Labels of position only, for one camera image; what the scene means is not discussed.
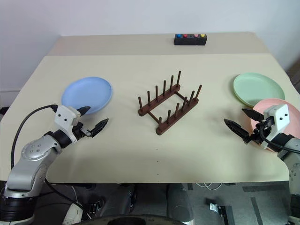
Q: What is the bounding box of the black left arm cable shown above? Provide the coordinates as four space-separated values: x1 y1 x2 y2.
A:
10 105 59 171

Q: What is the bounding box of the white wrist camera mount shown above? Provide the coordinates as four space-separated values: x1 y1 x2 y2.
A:
54 105 81 143
261 104 290 150

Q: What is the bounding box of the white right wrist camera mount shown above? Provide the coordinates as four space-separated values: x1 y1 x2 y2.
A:
261 104 290 150

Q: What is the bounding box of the brown wooden dish rack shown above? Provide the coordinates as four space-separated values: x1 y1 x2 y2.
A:
137 70 203 136

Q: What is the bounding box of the white power strip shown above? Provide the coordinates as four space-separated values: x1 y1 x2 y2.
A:
62 202 83 225

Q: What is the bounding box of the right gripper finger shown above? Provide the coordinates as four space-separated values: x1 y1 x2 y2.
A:
224 119 251 141
241 108 263 122

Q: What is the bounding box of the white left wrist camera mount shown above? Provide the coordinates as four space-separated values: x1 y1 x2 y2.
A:
54 105 81 143

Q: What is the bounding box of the dark rounded shape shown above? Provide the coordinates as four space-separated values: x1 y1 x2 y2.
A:
166 183 195 222
102 184 137 214

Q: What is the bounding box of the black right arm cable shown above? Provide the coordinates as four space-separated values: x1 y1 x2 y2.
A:
257 118 300 154

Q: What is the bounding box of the black floor cable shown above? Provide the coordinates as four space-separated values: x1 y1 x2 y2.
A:
44 177 91 220

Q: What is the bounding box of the white thin cable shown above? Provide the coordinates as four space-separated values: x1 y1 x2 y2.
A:
194 182 224 191

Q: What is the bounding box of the black button box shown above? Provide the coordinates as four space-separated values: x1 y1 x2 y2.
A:
174 34 207 46

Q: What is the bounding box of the green plate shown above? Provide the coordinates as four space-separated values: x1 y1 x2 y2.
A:
233 73 286 108

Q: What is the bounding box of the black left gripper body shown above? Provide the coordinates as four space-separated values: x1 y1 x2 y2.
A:
71 122 93 139

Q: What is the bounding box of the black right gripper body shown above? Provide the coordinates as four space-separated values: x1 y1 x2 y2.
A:
242 116 277 146

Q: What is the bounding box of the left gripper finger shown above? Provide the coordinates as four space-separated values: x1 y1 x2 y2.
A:
90 118 109 138
76 106 91 116

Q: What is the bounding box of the pink-red plate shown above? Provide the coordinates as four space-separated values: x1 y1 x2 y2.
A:
249 98 300 154

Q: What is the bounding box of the black metal bracket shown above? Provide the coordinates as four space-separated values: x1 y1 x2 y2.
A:
205 197 233 225

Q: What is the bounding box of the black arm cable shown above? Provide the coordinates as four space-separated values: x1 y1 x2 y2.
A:
257 118 300 154
10 105 59 171

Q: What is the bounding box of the blue plate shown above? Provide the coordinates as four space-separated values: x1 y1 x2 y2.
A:
61 76 113 115

